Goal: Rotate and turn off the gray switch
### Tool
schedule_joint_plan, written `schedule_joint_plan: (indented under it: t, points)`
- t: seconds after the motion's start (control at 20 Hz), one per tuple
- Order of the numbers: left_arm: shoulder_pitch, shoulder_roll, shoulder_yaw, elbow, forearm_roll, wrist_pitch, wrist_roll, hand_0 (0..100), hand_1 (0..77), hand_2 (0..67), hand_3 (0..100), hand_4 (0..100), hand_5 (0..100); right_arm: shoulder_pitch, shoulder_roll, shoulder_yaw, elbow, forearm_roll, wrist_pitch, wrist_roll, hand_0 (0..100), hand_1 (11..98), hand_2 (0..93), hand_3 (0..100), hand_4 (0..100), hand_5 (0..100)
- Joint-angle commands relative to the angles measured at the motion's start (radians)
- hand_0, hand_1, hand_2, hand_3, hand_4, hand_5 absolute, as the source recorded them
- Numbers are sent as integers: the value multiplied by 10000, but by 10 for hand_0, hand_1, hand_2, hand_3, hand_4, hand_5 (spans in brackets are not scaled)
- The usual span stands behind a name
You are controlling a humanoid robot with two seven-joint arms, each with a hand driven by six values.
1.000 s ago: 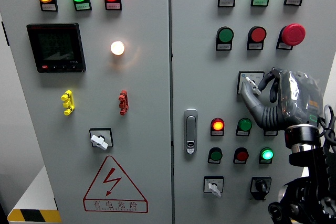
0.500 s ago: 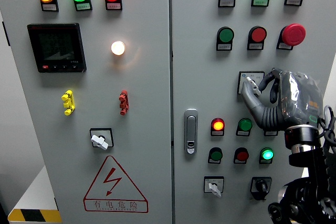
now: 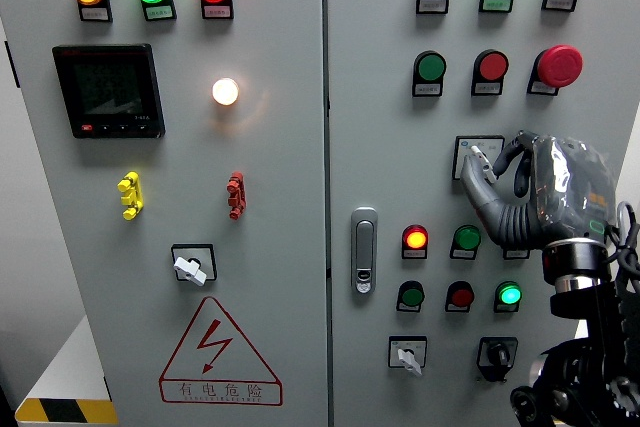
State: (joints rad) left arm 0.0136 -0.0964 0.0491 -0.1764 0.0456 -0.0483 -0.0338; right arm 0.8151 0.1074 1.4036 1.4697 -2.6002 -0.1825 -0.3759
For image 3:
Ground silver door lock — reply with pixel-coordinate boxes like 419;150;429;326
350;206;379;296

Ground large red stop button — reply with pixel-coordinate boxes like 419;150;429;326
526;44;584;97

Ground small white-handle turn switch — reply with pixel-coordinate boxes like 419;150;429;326
388;335;429;377

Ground small lit red lamp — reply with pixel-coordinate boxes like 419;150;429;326
401;224;430;261

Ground small red push button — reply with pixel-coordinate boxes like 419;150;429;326
444;280;476;313

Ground grey door with display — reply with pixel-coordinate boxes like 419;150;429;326
0;0;329;427

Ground red warning triangle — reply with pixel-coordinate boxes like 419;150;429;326
158;296;284;407

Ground white-handle turn switch, plain plate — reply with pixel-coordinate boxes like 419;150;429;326
170;243;218;288

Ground black-handle turn switch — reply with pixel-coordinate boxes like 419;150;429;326
475;336;520;384

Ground large white-handle turn switch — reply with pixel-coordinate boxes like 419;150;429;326
452;134;506;186

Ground black and yellow striped tape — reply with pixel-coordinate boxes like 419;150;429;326
14;398;120;426

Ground black display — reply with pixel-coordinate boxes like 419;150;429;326
51;43;166;140

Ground small green push button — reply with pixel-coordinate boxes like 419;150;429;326
449;224;482;262
396;280;426;313

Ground small red handle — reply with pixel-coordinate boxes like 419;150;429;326
226;171;247;221

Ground grey door with lock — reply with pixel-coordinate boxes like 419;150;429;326
325;0;640;427

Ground small yellow handle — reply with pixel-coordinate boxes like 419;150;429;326
116;171;145;221

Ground small lit green lamp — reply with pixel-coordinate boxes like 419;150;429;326
493;280;524;314

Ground lit white lamp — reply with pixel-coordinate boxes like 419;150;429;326
211;77;240;107

